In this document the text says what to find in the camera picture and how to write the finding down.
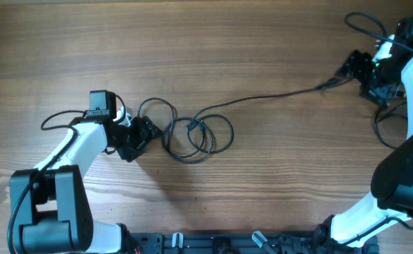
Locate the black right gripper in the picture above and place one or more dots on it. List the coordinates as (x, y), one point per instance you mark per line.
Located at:
(363, 70)

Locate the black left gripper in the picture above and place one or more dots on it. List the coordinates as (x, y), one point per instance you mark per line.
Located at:
(145, 132)

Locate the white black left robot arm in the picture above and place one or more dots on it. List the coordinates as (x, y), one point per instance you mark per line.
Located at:
(50, 212)

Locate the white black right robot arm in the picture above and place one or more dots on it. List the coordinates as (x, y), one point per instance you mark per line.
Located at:
(385, 76)

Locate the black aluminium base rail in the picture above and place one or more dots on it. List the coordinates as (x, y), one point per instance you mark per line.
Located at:
(291, 242)

